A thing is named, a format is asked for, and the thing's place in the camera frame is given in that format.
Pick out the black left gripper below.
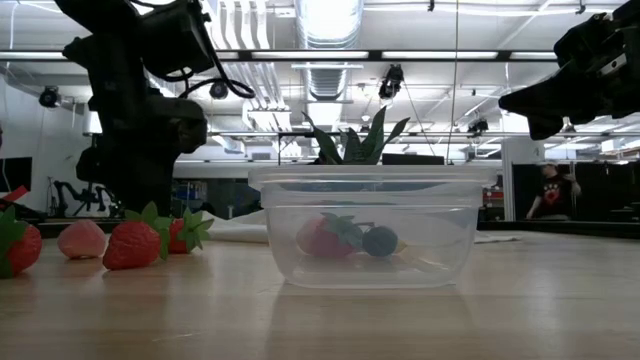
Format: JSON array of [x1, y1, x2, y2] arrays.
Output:
[[62, 34, 209, 219]]

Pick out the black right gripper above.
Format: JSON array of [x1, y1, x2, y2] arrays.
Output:
[[498, 0, 640, 142]]

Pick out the red toy strawberry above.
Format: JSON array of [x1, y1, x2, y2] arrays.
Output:
[[295, 212, 366, 260], [102, 201, 174, 272], [167, 207, 215, 255], [0, 205, 44, 280]]

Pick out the pink toy strawberry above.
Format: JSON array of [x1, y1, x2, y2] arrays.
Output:
[[56, 218, 108, 260]]

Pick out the dark toy blueberry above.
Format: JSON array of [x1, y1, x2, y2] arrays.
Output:
[[361, 225, 400, 259]]

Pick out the clear plastic tupperware container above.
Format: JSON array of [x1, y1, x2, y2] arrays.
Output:
[[248, 164, 498, 290]]

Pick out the person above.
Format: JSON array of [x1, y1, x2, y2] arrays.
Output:
[[524, 161, 584, 222]]

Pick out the black partition panels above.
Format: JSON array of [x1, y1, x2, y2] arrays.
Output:
[[512, 162, 640, 222]]

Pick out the white crumpled cloth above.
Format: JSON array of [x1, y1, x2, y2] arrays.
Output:
[[199, 209, 521, 245]]

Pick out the red plastic piece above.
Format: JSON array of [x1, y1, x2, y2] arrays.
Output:
[[0, 184, 31, 204]]

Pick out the black background monitor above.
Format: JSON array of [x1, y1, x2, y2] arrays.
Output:
[[381, 153, 446, 167]]

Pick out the black overhead light bar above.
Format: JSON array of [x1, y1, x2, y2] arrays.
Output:
[[0, 48, 640, 63]]

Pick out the green plant in white pot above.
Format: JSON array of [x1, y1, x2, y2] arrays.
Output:
[[301, 105, 411, 166]]

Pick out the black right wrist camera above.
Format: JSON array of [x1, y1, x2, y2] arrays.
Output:
[[553, 13, 619, 71]]

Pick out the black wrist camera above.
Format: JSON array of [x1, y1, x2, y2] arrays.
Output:
[[137, 0, 217, 82], [553, 13, 619, 71]]

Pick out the black wall monitor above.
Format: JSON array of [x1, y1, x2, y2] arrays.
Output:
[[0, 156, 34, 194]]

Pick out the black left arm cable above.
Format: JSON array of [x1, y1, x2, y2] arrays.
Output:
[[149, 29, 256, 100]]

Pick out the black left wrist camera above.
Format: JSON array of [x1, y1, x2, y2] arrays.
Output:
[[137, 0, 217, 82]]

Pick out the silver ventilation duct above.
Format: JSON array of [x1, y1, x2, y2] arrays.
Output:
[[294, 0, 365, 101]]

